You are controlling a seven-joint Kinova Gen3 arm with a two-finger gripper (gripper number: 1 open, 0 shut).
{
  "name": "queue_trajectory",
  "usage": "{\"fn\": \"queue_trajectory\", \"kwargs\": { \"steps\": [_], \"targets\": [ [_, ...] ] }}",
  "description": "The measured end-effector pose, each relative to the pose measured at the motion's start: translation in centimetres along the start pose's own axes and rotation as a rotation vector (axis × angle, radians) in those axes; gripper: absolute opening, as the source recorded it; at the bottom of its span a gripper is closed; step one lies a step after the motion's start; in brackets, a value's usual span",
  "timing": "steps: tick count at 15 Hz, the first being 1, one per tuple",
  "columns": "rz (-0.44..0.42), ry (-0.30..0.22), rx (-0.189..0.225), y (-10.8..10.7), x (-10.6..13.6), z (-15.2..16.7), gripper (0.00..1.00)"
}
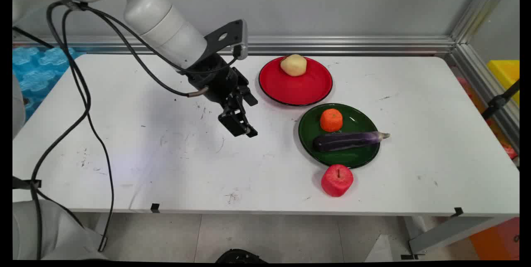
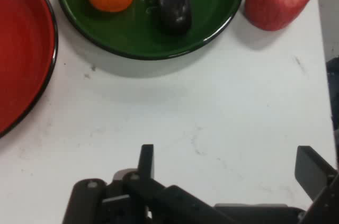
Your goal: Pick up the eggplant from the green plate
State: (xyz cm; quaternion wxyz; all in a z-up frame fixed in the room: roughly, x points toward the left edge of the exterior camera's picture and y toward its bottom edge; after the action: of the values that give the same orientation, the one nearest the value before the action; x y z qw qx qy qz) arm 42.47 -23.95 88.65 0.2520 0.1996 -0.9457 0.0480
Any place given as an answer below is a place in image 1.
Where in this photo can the orange toy tangerine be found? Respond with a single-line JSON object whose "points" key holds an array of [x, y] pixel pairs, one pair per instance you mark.
{"points": [[331, 120]]}

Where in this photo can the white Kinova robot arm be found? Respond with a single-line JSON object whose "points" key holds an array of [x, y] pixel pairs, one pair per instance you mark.
{"points": [[157, 14]]}

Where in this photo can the red plate with black rim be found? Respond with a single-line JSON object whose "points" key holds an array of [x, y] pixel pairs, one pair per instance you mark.
{"points": [[298, 89]]}

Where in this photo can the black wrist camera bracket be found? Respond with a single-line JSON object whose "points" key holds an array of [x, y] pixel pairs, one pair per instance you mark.
{"points": [[220, 37]]}

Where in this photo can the yellow plastic box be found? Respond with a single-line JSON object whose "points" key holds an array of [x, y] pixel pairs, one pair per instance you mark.
{"points": [[506, 74]]}

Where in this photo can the red toy apple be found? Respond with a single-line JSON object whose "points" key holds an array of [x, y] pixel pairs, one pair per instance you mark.
{"points": [[337, 180]]}

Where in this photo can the dark green plate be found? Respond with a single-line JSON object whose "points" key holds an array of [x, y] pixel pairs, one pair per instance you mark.
{"points": [[309, 129]]}

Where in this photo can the purple toy eggplant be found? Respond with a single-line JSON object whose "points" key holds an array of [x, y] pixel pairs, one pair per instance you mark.
{"points": [[344, 141]]}

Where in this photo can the short side aluminium frame rail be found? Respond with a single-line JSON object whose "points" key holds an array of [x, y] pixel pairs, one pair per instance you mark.
{"points": [[481, 82]]}

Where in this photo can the long horizontal aluminium frame rail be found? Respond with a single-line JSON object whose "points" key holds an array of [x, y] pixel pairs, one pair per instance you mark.
{"points": [[332, 45]]}

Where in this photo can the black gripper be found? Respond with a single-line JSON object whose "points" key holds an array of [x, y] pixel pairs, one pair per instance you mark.
{"points": [[213, 80]]}

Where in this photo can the orange box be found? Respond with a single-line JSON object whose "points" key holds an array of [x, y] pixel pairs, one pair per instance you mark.
{"points": [[498, 240]]}

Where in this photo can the blue foam floor mat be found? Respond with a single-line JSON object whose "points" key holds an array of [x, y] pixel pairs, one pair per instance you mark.
{"points": [[37, 72]]}

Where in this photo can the upright aluminium frame post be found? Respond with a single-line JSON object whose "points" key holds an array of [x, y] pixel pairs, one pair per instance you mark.
{"points": [[483, 8]]}

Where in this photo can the black round floor object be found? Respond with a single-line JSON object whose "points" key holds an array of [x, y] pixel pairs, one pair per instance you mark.
{"points": [[240, 256]]}

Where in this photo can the pale yellow toy potato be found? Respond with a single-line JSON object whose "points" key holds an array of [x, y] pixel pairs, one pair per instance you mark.
{"points": [[293, 65]]}

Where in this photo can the grey table leg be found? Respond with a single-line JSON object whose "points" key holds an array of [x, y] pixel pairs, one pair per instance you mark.
{"points": [[452, 231]]}

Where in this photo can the black tape marker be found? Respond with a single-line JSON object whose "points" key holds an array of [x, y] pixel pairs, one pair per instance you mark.
{"points": [[155, 207], [458, 212]]}

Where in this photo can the red foam floor mat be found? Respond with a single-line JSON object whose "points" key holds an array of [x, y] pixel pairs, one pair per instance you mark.
{"points": [[509, 151]]}

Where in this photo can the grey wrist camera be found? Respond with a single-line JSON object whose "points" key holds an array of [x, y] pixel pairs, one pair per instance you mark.
{"points": [[244, 39]]}

